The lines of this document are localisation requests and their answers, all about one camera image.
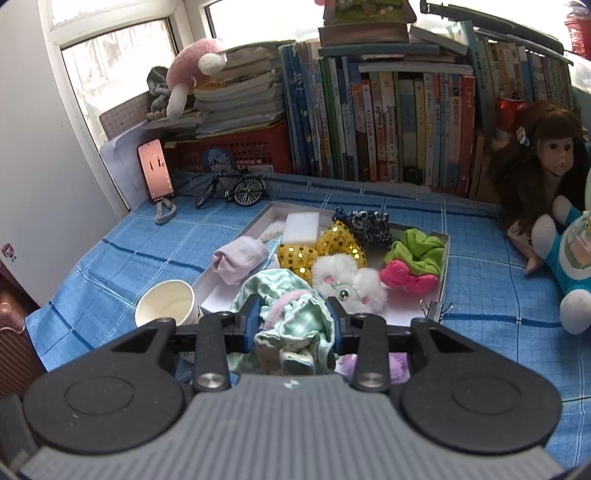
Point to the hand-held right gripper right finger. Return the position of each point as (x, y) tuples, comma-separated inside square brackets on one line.
[(333, 325)]

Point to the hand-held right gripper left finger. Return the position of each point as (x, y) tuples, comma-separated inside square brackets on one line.
[(251, 323)]

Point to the green checked cloth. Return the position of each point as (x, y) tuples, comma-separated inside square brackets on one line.
[(295, 332)]

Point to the white fluffy plush toy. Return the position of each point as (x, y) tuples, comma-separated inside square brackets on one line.
[(355, 286)]

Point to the lilac sock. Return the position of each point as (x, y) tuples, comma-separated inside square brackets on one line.
[(240, 261)]

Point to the yellow sequin bow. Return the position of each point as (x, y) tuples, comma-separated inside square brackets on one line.
[(323, 254)]

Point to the white shallow cardboard tray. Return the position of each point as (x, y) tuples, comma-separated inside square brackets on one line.
[(406, 304)]

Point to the pink plush bow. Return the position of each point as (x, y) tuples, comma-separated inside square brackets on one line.
[(406, 277)]

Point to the white foam sponge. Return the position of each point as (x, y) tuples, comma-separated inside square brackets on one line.
[(301, 228)]

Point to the dark blue patterned scrunchie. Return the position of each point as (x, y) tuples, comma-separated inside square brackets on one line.
[(364, 226)]

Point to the green scrunchie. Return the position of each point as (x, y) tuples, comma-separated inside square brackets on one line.
[(418, 249)]

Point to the purple plush toy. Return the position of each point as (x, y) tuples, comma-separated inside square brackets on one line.
[(397, 367)]

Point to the large drawn-on paper cup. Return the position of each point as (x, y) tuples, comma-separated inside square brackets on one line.
[(166, 304)]

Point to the metal binder clip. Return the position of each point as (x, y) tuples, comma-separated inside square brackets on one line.
[(436, 308)]

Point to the black toy bicycle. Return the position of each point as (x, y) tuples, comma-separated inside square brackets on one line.
[(247, 189)]

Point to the blue checked tablecloth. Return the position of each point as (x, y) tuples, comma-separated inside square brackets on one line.
[(485, 286)]

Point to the blue round card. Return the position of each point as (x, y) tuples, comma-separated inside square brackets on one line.
[(217, 160)]

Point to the red plastic basket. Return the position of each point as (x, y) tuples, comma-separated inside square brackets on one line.
[(258, 147)]

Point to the smartphone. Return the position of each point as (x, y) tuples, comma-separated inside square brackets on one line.
[(156, 170)]

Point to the white board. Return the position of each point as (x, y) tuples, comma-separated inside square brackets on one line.
[(115, 175)]

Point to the row of upright books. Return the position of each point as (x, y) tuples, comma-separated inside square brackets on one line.
[(392, 124)]

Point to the stack of lying books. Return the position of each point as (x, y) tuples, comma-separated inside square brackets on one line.
[(240, 97)]

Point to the grid cutting mat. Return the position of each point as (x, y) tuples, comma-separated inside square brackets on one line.
[(122, 115)]

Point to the blue cat plush toy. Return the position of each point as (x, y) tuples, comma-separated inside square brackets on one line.
[(572, 258)]

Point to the grey plush figure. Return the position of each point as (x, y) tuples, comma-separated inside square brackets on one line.
[(157, 92)]

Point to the pink mushroom plush toy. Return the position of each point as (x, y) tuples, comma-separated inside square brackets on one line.
[(194, 64)]

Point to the brown-haired doll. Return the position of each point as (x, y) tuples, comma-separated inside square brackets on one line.
[(545, 161)]

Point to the red can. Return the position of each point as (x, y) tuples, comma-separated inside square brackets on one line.
[(510, 113)]

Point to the thick worn book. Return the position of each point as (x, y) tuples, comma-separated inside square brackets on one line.
[(364, 33)]

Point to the small red mesh basket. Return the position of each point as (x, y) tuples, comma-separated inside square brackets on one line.
[(579, 30)]

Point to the white window frame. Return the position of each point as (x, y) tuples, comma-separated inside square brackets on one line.
[(189, 18)]

